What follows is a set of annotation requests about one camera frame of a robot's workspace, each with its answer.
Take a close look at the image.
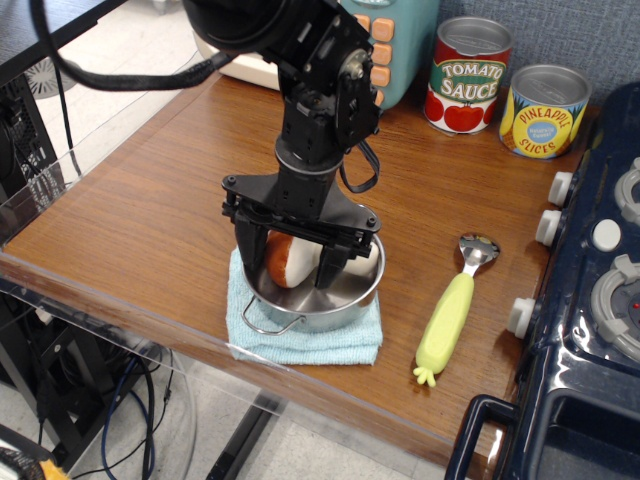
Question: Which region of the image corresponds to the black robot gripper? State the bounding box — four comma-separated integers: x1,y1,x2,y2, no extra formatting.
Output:
222,144,380,288

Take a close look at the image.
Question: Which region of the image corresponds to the plush brown white mushroom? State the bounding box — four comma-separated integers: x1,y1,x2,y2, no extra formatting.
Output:
264,231,380,289

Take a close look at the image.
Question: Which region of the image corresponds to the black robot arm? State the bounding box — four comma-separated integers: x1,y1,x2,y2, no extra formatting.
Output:
185,1,382,289

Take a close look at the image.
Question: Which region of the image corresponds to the stainless steel pot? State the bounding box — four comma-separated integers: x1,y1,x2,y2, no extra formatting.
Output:
243,236,386,336

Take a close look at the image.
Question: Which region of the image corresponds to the light blue folded cloth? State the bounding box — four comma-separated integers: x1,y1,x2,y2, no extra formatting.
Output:
226,250,383,365

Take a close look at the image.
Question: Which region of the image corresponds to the black table leg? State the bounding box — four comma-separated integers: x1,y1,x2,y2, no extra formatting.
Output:
205,401,279,480

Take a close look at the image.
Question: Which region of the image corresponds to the toy microwave oven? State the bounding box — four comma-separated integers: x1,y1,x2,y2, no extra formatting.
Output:
221,0,440,110

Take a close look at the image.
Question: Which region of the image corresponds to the tomato sauce can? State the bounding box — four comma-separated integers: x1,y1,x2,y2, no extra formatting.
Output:
424,16,514,134

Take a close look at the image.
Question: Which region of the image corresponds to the clear acrylic table guard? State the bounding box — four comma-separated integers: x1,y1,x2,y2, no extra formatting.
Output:
1,76,456,457

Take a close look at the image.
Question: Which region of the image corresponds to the black computer tower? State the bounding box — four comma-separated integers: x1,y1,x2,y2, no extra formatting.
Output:
1,75,57,202

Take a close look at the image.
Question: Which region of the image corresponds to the pineapple slices can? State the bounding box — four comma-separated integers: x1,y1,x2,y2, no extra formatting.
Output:
499,64,592,160

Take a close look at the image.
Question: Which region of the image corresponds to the dark blue toy stove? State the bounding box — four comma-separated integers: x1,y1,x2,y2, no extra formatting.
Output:
446,83,639,479

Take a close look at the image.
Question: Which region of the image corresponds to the black desk at left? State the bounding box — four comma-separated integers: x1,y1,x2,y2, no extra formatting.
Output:
0,0,129,89

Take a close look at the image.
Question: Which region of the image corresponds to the spoon with yellow-green handle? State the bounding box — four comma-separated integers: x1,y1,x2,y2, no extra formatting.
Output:
413,233,501,388

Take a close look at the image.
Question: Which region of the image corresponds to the black cable under table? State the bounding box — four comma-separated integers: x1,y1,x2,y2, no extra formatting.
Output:
69,349,176,480

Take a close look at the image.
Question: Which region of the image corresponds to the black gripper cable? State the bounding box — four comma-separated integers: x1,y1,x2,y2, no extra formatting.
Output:
28,0,381,195

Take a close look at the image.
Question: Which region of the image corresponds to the blue cable under table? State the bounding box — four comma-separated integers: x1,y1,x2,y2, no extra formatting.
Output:
100,355,156,480

